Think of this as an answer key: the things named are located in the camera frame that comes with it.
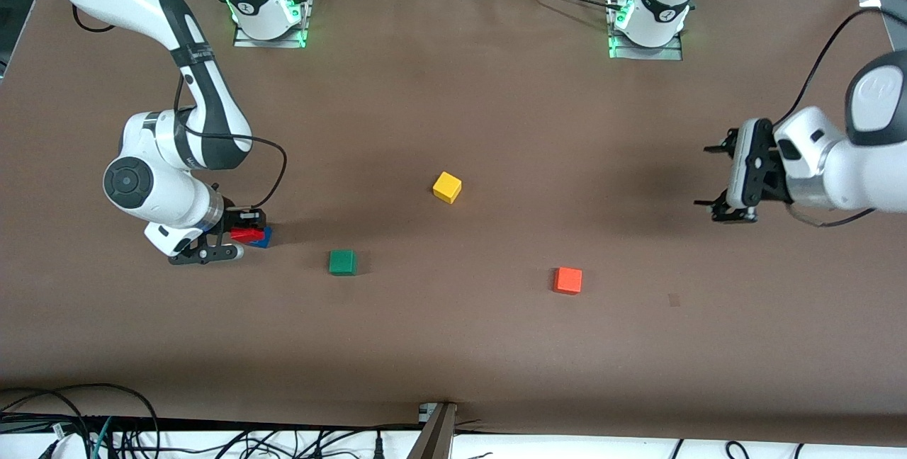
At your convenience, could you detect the brown paper table cover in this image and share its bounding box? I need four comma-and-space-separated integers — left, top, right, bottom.
0, 0, 907, 447

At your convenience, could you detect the green cable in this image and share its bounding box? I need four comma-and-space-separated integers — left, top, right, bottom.
91, 416, 113, 459

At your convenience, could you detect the yellow wooden block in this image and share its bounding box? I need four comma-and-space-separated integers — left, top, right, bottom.
432, 171, 463, 205

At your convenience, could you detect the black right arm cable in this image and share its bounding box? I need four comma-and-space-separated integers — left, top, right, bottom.
71, 4, 288, 210

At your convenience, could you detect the aluminium profile strut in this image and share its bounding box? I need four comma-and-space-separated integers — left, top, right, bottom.
407, 402, 458, 459

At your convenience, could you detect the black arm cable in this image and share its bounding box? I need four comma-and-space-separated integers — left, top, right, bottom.
772, 7, 883, 227
71, 4, 288, 210

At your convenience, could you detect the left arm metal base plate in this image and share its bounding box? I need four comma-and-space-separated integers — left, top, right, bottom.
607, 0, 685, 61

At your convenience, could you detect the looping black cable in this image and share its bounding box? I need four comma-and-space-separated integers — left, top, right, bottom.
0, 382, 162, 459

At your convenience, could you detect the orange wooden block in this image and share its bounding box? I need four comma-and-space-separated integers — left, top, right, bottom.
553, 267, 583, 295

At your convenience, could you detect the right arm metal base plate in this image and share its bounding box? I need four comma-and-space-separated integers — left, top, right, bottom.
232, 0, 310, 49

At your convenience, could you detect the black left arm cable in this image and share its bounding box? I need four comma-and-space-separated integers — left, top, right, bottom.
772, 7, 883, 227

